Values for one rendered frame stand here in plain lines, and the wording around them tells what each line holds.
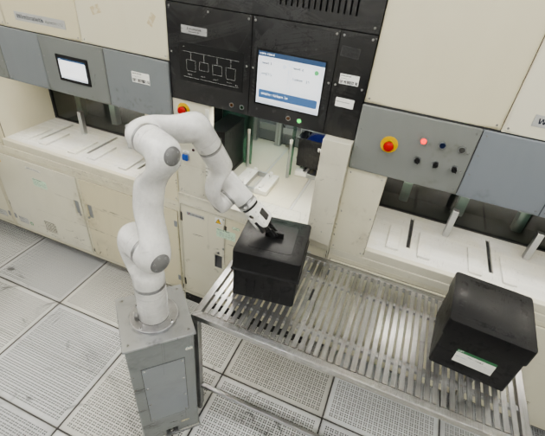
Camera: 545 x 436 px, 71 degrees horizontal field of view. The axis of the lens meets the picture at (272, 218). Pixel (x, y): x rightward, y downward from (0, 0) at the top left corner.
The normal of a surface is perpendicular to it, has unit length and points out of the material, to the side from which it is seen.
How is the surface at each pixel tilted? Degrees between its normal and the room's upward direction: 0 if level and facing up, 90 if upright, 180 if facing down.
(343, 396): 0
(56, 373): 0
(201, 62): 90
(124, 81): 90
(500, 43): 90
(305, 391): 0
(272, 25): 90
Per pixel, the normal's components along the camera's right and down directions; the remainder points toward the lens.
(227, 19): -0.37, 0.52
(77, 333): 0.09, -0.80
